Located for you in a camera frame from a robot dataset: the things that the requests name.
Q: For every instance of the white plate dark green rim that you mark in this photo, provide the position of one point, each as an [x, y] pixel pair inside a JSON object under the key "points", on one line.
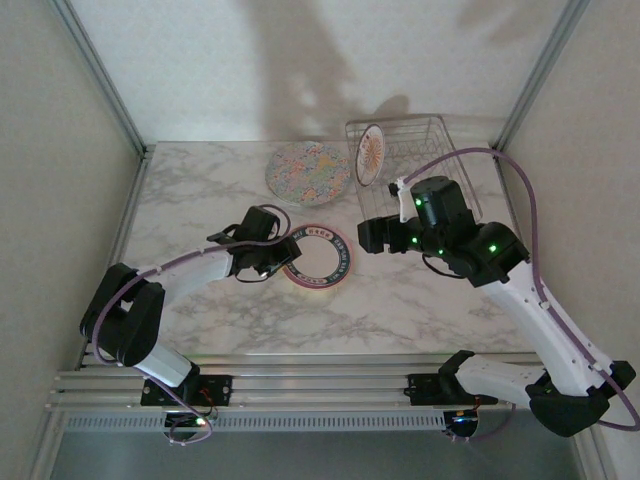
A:
{"points": [[320, 255]]}

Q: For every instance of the pink plate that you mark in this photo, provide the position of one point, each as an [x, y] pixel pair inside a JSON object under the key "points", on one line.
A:
{"points": [[353, 264]]}

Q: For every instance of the large colourful squiggle plate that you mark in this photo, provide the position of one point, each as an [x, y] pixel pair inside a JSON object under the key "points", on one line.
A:
{"points": [[307, 172]]}

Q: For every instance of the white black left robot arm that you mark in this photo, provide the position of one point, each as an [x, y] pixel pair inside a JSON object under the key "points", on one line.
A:
{"points": [[200, 267]]}

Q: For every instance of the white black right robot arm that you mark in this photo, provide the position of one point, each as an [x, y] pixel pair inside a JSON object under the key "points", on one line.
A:
{"points": [[530, 310]]}

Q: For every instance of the small orange sunburst plate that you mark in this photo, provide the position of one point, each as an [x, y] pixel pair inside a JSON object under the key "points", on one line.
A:
{"points": [[371, 152]]}

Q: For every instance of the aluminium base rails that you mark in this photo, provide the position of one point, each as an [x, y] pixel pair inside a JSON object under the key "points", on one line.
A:
{"points": [[310, 380]]}

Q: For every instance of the circuit board with LED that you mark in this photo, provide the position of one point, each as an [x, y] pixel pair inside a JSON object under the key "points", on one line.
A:
{"points": [[462, 425], [192, 421]]}

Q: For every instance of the aluminium side rail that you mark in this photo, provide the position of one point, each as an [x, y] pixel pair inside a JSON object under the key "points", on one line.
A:
{"points": [[135, 200]]}

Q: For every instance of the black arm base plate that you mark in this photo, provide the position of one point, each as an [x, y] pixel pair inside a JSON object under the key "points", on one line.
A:
{"points": [[220, 387], [425, 387]]}

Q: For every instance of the aluminium frame post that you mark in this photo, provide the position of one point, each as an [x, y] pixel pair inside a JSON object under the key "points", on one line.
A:
{"points": [[545, 65], [105, 80], [602, 457], [47, 450]]}

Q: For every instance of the aluminium lower frame post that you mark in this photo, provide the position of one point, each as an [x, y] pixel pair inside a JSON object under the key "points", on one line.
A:
{"points": [[47, 450], [602, 457]]}

